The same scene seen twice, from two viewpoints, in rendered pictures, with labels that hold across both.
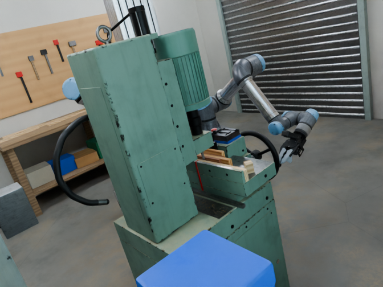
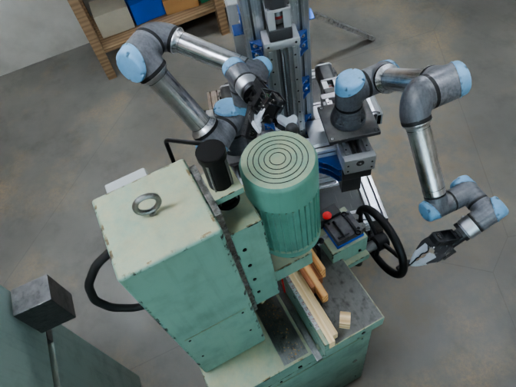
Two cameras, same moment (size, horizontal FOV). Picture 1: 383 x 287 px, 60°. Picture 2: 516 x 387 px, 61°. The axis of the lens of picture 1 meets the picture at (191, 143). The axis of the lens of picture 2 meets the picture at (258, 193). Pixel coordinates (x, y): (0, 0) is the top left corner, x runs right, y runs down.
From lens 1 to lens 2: 1.09 m
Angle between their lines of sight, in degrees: 39
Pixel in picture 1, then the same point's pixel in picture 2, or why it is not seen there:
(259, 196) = not seen: hidden behind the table
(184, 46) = (288, 206)
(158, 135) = (219, 311)
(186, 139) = (266, 284)
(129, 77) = (178, 283)
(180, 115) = (262, 268)
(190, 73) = (290, 228)
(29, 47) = not seen: outside the picture
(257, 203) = not seen: hidden behind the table
